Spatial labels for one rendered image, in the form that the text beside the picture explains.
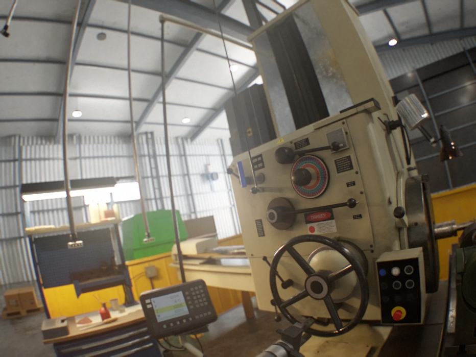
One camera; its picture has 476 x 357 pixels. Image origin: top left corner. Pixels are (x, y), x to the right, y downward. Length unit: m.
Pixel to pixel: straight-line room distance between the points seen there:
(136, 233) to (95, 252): 2.24
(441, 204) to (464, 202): 0.31
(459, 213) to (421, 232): 2.35
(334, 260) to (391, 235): 0.23
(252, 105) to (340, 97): 0.79
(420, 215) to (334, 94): 1.02
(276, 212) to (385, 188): 0.45
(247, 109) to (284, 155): 1.21
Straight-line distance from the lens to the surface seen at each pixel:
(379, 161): 0.95
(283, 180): 1.12
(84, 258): 2.39
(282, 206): 1.11
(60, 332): 2.00
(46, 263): 2.39
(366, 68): 1.73
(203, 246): 2.25
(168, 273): 3.37
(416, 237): 1.06
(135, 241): 4.53
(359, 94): 1.70
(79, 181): 2.23
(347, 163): 0.97
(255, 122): 2.12
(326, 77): 1.81
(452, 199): 3.35
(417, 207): 1.08
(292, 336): 0.84
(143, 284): 3.25
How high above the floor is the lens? 1.59
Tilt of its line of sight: 7 degrees up
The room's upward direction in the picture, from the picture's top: 12 degrees counter-clockwise
